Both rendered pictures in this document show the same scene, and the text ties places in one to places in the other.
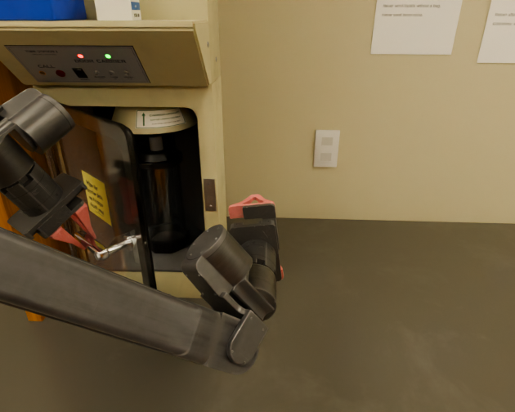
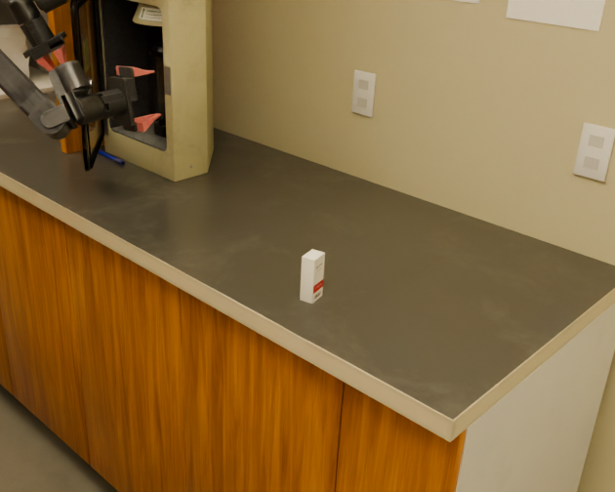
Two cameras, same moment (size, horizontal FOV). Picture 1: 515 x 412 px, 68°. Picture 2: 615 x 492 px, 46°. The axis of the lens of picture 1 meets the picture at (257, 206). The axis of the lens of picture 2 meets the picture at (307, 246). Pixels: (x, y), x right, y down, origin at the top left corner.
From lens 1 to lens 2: 1.40 m
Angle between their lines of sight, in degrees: 35
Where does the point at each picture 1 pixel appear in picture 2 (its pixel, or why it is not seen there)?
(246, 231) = (113, 81)
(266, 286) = (84, 101)
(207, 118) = (166, 17)
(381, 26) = not seen: outside the picture
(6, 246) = not seen: outside the picture
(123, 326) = not seen: outside the picture
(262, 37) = not seen: outside the picture
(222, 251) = (63, 69)
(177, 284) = (150, 157)
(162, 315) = (18, 83)
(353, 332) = (221, 224)
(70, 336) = (70, 163)
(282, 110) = (329, 43)
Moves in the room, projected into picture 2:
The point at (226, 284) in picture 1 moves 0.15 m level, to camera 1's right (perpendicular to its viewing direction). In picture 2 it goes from (62, 90) to (107, 104)
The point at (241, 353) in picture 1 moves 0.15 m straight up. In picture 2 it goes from (47, 121) to (38, 45)
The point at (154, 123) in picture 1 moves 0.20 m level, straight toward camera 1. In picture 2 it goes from (147, 17) to (94, 27)
